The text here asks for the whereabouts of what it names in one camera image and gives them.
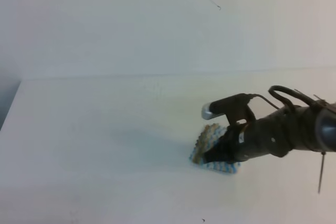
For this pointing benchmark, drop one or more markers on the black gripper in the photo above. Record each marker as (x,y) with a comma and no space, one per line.
(275,134)

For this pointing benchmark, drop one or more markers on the blue white wavy striped rag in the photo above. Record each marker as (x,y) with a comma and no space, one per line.
(207,139)

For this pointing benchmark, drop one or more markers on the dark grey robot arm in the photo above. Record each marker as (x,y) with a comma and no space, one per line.
(305,129)

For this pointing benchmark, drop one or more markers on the black wrist camera silver tip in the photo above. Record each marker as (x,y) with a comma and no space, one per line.
(235,108)

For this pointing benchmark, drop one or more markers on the black cable tie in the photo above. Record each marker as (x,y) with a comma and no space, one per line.
(321,171)

